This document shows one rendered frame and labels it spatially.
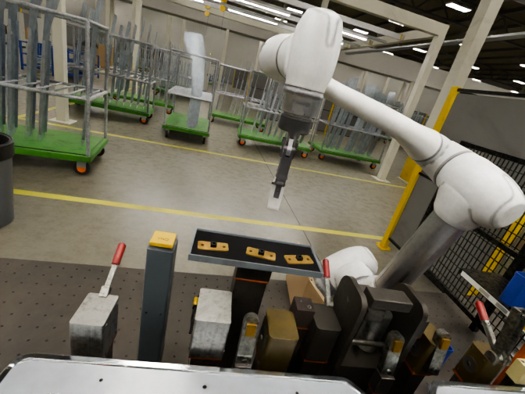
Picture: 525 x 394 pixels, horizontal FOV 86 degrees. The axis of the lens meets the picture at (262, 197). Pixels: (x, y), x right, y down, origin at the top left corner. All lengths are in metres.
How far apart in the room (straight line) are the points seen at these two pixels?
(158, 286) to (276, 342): 0.36
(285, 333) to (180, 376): 0.25
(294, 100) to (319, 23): 0.15
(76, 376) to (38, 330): 0.53
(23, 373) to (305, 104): 0.77
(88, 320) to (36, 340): 0.49
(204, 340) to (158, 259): 0.25
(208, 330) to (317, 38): 0.65
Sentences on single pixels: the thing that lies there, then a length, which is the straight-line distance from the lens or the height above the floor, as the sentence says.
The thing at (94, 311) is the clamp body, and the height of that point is 1.06.
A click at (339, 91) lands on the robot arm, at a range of 0.85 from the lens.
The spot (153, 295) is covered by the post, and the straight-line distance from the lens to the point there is 0.90.
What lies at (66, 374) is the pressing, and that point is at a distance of 0.76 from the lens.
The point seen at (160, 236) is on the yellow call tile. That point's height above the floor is 1.16.
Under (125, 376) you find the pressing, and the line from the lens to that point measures 0.74.
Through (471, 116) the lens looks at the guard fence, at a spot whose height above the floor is 1.75.
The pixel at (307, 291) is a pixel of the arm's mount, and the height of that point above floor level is 0.87.
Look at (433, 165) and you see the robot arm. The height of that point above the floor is 1.49.
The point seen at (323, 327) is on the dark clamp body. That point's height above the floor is 1.08.
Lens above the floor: 1.61
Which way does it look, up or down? 22 degrees down
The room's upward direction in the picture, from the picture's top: 14 degrees clockwise
